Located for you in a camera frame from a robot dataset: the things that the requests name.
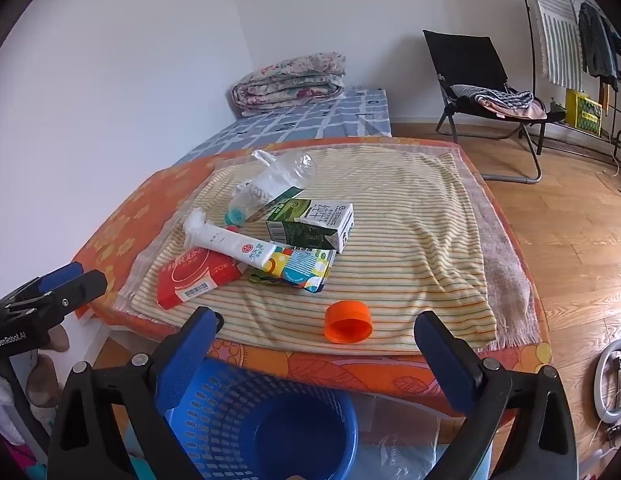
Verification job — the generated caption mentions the yellow plastic crate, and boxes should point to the yellow plastic crate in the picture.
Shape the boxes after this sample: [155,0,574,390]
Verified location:
[565,88,604,138]

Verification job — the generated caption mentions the blue checkered bed sheet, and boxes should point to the blue checkered bed sheet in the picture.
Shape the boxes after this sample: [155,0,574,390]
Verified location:
[173,87,394,166]

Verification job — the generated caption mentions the white ring light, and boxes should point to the white ring light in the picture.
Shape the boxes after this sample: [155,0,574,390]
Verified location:
[593,345,621,426]

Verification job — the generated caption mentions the orange plastic cap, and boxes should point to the orange plastic cap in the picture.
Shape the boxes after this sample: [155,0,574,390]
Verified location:
[325,300,374,345]

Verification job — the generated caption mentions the folded floral quilt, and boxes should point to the folded floral quilt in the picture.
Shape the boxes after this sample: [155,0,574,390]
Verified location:
[231,51,347,118]

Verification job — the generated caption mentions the grey striped towel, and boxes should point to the grey striped towel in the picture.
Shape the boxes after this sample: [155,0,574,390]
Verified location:
[521,0,584,90]

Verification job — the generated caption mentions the green milk carton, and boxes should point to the green milk carton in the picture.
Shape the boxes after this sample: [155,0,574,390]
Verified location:
[266,198,355,254]

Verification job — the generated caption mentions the red tissue packet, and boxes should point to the red tissue packet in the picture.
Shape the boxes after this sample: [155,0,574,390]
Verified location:
[156,246,246,310]

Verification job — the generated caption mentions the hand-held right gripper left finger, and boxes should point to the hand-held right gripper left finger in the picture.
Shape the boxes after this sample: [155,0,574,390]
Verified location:
[48,306,225,480]

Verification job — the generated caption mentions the black folding chair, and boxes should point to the black folding chair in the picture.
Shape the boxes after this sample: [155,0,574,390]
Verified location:
[422,29,566,183]

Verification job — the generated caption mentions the magenta cloth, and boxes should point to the magenta cloth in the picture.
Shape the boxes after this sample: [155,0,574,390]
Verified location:
[8,442,46,471]

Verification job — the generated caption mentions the black drying rack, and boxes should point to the black drying rack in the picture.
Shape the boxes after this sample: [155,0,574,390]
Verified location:
[513,0,621,176]

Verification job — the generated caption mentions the clear plastic bottle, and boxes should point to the clear plastic bottle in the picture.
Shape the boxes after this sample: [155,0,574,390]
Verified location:
[224,149,317,226]

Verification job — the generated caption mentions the dark striped garment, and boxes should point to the dark striped garment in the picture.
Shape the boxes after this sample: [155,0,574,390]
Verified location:
[449,84,535,111]

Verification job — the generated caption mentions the orange floral bed sheet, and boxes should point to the orange floral bed sheet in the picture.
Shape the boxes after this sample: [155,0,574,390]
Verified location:
[70,136,554,418]

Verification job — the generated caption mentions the blue plastic basket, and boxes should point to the blue plastic basket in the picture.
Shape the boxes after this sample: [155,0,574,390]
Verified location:
[163,357,360,480]

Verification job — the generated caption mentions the green logo snack wrapper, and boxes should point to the green logo snack wrapper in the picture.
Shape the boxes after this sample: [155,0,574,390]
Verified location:
[278,245,337,295]

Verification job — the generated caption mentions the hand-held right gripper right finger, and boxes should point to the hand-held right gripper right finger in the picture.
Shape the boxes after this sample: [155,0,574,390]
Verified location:
[413,310,579,480]

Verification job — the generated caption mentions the clear plastic floor bag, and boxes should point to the clear plastic floor bag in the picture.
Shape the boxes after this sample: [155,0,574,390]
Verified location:
[361,395,471,480]

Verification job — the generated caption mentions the pink garment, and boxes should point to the pink garment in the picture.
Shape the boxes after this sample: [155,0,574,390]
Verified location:
[473,97,549,122]

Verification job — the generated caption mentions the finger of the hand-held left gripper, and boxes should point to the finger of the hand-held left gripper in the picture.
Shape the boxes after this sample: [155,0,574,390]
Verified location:
[0,269,109,318]
[0,261,85,307]

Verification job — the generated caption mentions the white squeeze tube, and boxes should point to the white squeeze tube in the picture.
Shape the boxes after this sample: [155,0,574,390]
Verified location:
[183,208,291,277]

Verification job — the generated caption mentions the brown soft object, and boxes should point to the brown soft object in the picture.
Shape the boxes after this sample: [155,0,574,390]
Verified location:
[25,327,72,408]

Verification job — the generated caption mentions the dark hanging clothes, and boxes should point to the dark hanging clothes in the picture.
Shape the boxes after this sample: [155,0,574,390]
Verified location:
[578,1,621,92]

